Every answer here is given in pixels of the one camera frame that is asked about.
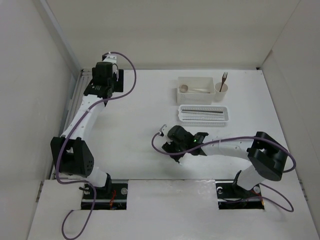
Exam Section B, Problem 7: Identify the white rectangular bin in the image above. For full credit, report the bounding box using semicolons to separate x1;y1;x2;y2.
176;77;215;105

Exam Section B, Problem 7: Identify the white perforated basket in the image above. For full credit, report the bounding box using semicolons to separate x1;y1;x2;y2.
178;104;230;127

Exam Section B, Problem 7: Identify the black chopstick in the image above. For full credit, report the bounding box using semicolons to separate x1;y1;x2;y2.
181;109;223;113

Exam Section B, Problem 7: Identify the dark grey chopstick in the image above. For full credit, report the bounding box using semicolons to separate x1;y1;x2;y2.
181;109;224;115

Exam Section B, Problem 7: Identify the brown fork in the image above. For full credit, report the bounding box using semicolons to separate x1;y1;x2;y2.
219;72;228;92

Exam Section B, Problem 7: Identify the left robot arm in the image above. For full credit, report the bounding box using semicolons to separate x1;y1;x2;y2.
50;59;124;199

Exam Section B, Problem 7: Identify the beige wooden spoon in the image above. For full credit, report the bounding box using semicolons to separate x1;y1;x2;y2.
179;84;210;94

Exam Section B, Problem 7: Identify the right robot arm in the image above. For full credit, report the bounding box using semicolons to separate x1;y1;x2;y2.
159;125;289;197

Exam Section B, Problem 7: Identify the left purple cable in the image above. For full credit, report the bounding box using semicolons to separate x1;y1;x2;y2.
55;51;137;240

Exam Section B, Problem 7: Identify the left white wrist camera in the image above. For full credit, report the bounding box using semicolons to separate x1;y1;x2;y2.
102;52;117;66

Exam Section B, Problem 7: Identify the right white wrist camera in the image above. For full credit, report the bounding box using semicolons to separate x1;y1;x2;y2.
159;124;169;137

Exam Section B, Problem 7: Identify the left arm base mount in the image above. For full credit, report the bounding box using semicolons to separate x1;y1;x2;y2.
79;180;129;211

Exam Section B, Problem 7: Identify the silver metal chopstick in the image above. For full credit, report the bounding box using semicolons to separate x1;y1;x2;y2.
181;115;225;121

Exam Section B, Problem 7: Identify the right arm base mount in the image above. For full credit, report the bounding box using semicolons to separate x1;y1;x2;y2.
215;180;265;210

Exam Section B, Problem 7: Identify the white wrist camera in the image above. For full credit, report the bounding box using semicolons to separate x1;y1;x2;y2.
159;124;169;137
102;52;117;66

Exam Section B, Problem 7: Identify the white paper cup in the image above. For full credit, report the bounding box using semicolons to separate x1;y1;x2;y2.
214;82;228;102

